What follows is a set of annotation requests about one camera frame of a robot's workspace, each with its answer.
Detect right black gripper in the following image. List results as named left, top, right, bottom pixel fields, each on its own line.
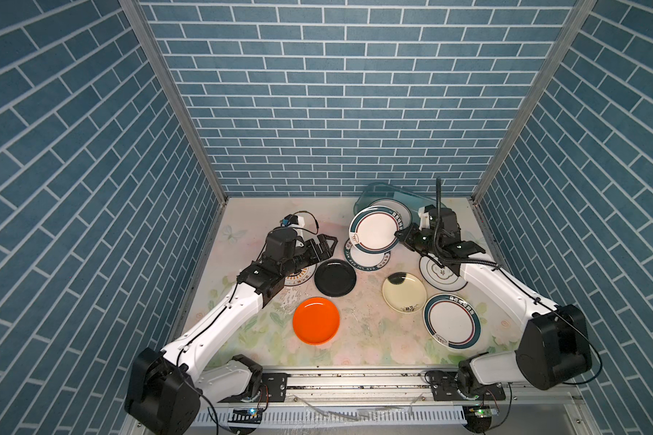
left=394, top=221, right=443, bottom=257

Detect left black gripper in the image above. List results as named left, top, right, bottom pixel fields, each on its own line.
left=278, top=234, right=337, bottom=279

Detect white plate red characters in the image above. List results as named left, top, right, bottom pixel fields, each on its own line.
left=370, top=199, right=412, bottom=228

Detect green red rim plate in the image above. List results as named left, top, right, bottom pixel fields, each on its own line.
left=348, top=206, right=404, bottom=255
left=423, top=295, right=482, bottom=350

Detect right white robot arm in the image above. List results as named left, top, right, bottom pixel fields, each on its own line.
left=395, top=206, right=598, bottom=397

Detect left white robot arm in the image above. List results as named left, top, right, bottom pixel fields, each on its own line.
left=123, top=227, right=338, bottom=434

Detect translucent teal plastic bin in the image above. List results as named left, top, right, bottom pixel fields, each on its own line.
left=354, top=182, right=438, bottom=213

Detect black round plate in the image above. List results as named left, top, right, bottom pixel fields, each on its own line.
left=314, top=259, right=357, bottom=297

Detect white plate orange sunburst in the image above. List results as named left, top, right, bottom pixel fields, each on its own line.
left=285, top=265, right=317, bottom=287

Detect green rim HAO SHI plate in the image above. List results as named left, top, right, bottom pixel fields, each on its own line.
left=344, top=240, right=391, bottom=272

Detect white plate quatrefoil line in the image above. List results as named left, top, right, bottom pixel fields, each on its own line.
left=419, top=257, right=467, bottom=293

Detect cream plate black flower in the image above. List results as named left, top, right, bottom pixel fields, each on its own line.
left=382, top=272, right=427, bottom=314

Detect orange round plate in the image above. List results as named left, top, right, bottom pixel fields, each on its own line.
left=292, top=297, right=340, bottom=345

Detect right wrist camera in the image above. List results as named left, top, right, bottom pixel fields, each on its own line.
left=417, top=205, right=437, bottom=230

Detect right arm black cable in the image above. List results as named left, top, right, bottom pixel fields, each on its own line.
left=432, top=176, right=604, bottom=387

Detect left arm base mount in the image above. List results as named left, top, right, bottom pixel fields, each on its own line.
left=235, top=373, right=288, bottom=403

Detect aluminium front rail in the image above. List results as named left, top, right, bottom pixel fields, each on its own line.
left=185, top=367, right=595, bottom=434

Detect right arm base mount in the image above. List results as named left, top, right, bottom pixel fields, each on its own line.
left=423, top=370, right=506, bottom=402

